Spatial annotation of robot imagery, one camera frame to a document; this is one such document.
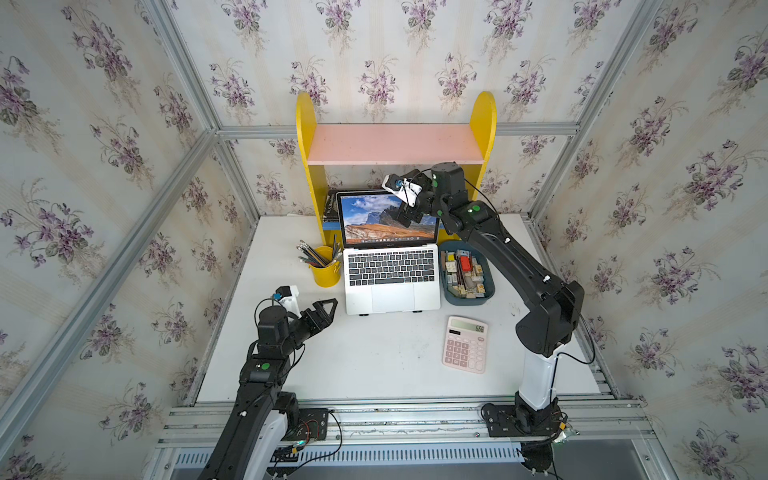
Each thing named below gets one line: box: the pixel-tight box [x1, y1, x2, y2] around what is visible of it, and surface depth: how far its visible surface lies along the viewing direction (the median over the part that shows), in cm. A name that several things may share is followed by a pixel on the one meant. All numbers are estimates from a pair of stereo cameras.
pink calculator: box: [442, 316, 489, 374], surface depth 86 cm
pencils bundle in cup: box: [296, 235, 343, 268], surface depth 94 cm
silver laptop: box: [336, 190, 441, 316], surface depth 95 cm
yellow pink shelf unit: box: [296, 91, 497, 245], surface depth 86 cm
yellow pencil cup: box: [308, 246, 342, 289], surface depth 98 cm
